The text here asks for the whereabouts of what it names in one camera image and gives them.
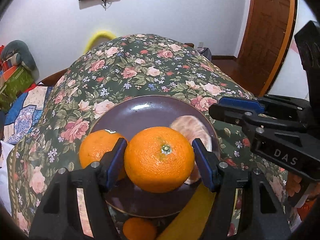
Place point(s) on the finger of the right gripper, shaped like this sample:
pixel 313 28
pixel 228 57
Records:
pixel 232 116
pixel 244 104

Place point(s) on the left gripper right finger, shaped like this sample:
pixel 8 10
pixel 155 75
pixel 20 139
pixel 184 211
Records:
pixel 261 215

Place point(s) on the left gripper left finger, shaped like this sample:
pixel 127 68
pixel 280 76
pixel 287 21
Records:
pixel 58 215

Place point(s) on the corn cob pale husk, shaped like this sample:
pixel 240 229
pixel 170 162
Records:
pixel 190 222

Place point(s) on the large orange with stem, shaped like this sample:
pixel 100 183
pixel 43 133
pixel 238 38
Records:
pixel 159 159

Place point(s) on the large orange left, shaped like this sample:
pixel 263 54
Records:
pixel 96 144

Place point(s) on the small mandarin orange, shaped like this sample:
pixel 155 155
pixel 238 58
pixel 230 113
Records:
pixel 139 228

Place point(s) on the brown wooden door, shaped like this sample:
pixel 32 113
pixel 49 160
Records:
pixel 266 41

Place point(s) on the dark purple plate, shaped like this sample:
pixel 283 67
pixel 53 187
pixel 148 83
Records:
pixel 132 116

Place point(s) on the blue patchwork quilt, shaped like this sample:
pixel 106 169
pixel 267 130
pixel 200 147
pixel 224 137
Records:
pixel 25 113

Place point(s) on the floral green tablecloth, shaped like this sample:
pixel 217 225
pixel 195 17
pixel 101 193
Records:
pixel 115 71

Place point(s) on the green gift box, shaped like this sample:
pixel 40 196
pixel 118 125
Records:
pixel 16 84

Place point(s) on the yellow fuzzy hoop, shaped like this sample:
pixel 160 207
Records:
pixel 99 36

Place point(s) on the grey plush toy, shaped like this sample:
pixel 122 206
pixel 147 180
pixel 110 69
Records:
pixel 17 53

